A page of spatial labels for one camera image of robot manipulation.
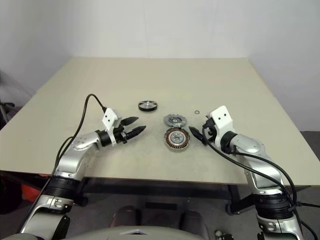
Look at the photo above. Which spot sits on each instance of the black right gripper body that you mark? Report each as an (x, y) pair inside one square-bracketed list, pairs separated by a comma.
[(209, 130)]

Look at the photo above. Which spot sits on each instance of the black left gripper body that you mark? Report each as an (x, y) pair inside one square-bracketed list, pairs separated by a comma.
[(120, 133)]

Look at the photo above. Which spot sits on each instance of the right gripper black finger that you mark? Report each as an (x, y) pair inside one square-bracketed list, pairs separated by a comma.
[(196, 133)]

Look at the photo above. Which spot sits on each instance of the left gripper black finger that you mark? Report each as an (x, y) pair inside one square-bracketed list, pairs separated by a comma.
[(136, 131), (130, 120)]

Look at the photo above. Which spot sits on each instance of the motor stator with copper windings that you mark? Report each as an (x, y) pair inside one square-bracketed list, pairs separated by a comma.
[(177, 138)]

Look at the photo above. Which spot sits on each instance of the black round rotor cap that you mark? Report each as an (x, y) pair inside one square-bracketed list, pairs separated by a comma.
[(148, 104)]

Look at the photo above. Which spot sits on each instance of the silver toothed motor cover plate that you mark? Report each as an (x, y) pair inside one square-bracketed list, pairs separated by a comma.
[(175, 120)]

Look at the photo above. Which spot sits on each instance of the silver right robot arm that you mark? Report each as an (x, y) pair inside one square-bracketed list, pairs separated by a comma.
[(250, 147)]

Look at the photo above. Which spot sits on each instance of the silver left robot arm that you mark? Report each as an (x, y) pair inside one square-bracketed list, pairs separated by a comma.
[(72, 160)]

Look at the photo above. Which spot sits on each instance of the black rectangular floor plate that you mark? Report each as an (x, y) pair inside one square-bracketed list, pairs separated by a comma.
[(161, 206)]

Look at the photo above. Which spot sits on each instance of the dark rounded shape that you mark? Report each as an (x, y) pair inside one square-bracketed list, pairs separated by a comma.
[(126, 216), (196, 221)]

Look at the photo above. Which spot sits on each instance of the grey robot torso shell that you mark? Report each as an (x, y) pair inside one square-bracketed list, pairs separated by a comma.
[(112, 233)]

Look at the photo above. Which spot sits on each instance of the small white black floor item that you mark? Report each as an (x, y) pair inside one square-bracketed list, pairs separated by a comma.
[(222, 235)]

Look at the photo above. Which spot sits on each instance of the red object under table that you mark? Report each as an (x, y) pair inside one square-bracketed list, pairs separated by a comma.
[(30, 192)]

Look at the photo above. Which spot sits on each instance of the grey tripod stand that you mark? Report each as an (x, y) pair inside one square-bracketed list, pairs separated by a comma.
[(5, 110)]

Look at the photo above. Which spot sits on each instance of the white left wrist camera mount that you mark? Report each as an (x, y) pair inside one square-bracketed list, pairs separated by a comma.
[(110, 118)]

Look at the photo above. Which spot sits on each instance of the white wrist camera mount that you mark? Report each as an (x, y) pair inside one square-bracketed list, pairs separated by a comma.
[(110, 118), (222, 117)]

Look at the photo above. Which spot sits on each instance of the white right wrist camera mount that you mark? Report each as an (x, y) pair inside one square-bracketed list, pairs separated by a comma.
[(222, 117)]

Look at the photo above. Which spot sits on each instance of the black table frame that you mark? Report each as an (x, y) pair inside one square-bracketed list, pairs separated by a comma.
[(150, 186)]

